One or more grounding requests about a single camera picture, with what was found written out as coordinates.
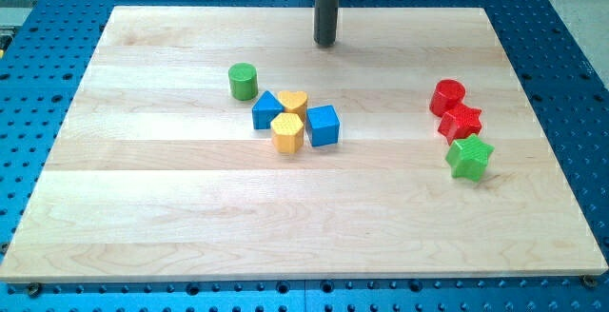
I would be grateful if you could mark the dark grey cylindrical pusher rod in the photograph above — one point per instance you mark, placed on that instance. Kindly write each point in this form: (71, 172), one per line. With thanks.
(325, 22)

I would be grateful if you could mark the yellow heart block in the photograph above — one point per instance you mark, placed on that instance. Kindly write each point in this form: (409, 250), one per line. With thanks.
(294, 102)

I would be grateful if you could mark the green cylinder block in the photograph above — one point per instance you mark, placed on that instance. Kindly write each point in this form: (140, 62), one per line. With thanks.
(243, 81)

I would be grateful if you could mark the blue triangle block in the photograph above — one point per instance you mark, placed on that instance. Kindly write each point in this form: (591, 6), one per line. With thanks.
(265, 110)

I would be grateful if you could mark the blue cube block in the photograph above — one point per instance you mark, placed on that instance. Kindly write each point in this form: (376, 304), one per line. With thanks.
(322, 125)

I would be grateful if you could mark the yellow hexagon block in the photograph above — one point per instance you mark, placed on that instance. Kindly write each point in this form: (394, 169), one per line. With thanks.
(287, 132)

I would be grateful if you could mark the red cylinder block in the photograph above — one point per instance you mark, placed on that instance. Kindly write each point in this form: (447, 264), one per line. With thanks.
(447, 94)

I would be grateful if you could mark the red star block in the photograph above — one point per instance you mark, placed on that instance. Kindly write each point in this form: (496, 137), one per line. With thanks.
(460, 122)

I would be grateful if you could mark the green star block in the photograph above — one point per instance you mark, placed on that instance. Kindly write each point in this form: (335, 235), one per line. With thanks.
(468, 158)

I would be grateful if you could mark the blue perforated metal table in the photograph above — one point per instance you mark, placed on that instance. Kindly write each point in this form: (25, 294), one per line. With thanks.
(557, 51)

